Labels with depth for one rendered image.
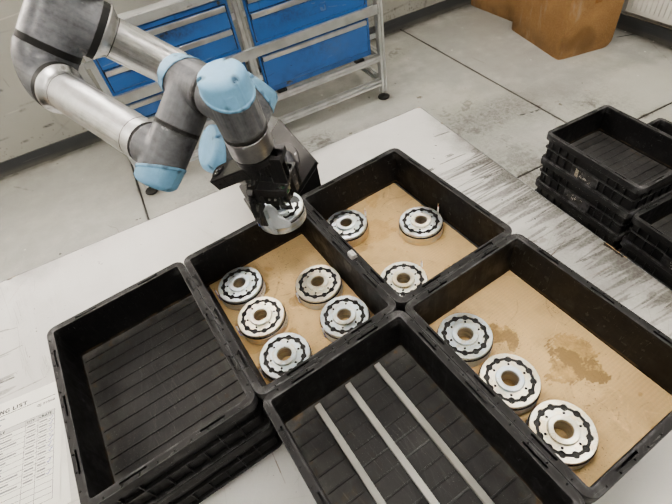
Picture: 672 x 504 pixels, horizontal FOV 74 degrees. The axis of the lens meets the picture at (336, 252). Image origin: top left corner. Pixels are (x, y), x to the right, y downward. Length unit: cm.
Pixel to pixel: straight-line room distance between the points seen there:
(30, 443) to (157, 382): 37
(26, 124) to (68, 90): 273
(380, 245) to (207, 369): 48
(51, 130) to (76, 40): 266
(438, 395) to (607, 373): 30
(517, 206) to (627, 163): 68
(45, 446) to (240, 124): 86
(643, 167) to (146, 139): 166
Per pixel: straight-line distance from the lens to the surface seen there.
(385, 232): 110
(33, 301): 156
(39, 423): 129
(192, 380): 98
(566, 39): 364
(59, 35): 107
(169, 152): 78
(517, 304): 99
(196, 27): 265
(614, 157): 198
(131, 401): 102
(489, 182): 144
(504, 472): 84
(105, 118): 88
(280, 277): 106
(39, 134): 374
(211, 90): 68
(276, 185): 80
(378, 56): 312
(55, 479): 120
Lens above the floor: 163
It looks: 48 degrees down
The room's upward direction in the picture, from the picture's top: 12 degrees counter-clockwise
